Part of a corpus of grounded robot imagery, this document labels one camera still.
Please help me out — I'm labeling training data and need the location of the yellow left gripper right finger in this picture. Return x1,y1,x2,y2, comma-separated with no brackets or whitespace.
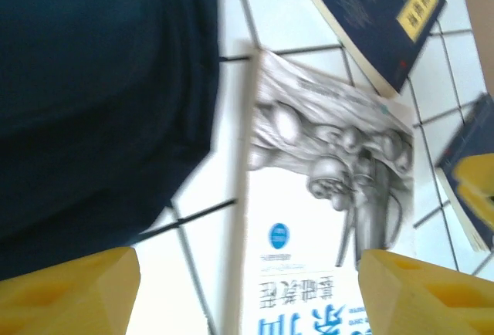
357,249,494,335

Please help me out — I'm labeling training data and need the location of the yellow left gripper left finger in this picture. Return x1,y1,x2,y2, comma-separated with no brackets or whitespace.
0,246,141,335

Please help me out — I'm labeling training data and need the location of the white sketch drawing book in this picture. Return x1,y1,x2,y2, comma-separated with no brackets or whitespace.
234,39,417,335

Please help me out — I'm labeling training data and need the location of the navy blue backpack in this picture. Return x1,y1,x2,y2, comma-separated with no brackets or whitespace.
0,0,222,271

